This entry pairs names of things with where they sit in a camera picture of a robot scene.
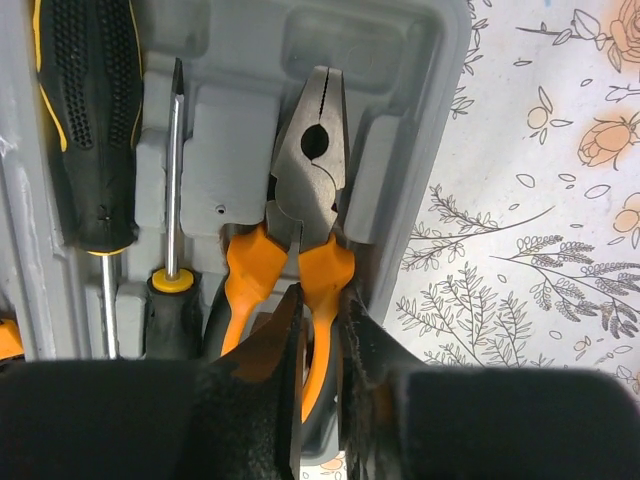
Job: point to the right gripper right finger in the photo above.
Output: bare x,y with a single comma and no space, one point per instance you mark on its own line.
401,418

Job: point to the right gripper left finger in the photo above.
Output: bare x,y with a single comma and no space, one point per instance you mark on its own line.
238,417

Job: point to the small yellow black screwdriver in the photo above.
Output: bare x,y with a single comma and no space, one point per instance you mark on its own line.
173,321

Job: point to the orange black pliers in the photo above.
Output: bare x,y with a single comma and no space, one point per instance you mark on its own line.
308,169

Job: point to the screwdriver bit set holder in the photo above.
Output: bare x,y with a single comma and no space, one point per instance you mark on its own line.
11,345

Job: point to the grey plastic tool case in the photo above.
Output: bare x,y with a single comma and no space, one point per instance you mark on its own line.
244,65

